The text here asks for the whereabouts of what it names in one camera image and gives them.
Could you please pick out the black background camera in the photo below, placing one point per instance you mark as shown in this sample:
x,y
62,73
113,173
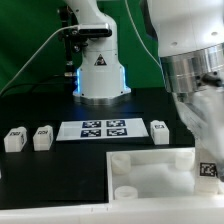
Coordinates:
x,y
94,30

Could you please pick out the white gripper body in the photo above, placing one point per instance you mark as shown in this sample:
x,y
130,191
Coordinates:
x,y
203,114

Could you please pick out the white square tabletop part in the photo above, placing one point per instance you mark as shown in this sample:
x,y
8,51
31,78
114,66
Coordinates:
x,y
160,173

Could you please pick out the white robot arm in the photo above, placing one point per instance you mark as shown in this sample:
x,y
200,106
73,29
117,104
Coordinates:
x,y
190,35

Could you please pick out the white front rail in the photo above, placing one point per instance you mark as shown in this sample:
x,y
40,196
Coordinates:
x,y
185,210

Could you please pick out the white marker sheet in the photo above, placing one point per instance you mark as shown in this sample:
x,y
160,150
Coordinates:
x,y
102,129

